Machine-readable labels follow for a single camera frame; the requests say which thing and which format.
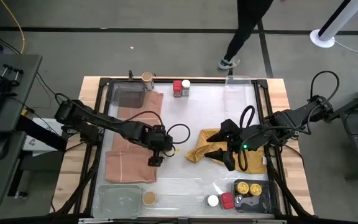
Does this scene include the black computer mouse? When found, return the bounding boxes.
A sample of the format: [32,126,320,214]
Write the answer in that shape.
[0,136,11,161]

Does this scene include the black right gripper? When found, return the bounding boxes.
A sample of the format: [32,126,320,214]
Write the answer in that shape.
[203,118,267,172]

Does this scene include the pink checked towel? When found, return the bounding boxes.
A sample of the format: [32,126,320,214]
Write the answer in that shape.
[104,90,164,184]

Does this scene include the white pole with round base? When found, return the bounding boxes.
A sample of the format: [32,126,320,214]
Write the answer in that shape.
[309,0,358,49]

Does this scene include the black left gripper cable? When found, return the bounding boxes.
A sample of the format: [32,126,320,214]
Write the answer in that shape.
[165,123,191,145]

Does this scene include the black plastic bin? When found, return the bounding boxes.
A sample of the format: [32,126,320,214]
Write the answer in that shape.
[232,179,280,215]

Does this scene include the white lid bagel seasoning jar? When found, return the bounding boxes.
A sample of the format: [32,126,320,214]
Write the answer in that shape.
[206,194,220,208]
[181,79,191,97]

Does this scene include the black aluminium frame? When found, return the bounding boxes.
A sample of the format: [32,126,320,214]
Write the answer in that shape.
[51,76,315,224]

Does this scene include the person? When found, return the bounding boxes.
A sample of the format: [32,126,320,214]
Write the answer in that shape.
[218,0,275,71]

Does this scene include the yellow lid onion sprinkle jar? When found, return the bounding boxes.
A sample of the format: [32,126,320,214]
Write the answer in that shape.
[235,181,250,196]
[249,182,263,197]

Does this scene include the white printed box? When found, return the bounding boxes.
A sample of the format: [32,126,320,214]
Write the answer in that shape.
[22,117,65,156]

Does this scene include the white plastic bin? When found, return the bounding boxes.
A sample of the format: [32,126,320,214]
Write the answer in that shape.
[92,184,143,219]

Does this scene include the black right shoulder cable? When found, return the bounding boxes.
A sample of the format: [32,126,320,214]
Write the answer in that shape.
[310,70,341,108]

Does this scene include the black desk clamp mount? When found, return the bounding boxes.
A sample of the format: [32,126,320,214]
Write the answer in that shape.
[0,63,25,97]

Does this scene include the red lid spice jar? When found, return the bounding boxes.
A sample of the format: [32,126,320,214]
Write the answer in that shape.
[172,80,183,98]
[220,192,236,210]

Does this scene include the mustard yellow cloth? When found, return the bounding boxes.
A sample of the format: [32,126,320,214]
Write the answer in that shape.
[184,128,269,175]

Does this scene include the yellow cable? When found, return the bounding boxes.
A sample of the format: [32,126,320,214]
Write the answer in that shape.
[0,0,26,55]

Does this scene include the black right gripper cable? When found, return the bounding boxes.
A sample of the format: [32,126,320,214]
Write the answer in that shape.
[239,105,257,172]

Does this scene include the gold lid spice jar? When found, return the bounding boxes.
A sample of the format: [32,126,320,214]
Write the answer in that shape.
[140,72,155,91]
[141,190,159,207]

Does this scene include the white cable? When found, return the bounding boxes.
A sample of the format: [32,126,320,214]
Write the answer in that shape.
[333,39,358,60]

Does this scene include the clear plastic bin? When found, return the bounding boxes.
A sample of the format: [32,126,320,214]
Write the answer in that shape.
[224,75,255,114]

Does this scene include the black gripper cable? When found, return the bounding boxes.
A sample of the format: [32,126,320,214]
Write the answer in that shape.
[165,123,191,145]
[239,105,257,172]

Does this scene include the clear container top left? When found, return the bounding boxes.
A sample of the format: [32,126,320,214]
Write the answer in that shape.
[106,79,146,109]

